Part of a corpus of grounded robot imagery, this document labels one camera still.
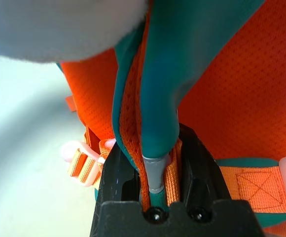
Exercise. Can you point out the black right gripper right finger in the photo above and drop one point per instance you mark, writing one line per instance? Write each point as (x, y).
(199, 172)

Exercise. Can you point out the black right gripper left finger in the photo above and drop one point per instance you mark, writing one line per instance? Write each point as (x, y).
(116, 177)

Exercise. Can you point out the orange teal backpack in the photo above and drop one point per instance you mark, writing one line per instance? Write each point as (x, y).
(244, 86)

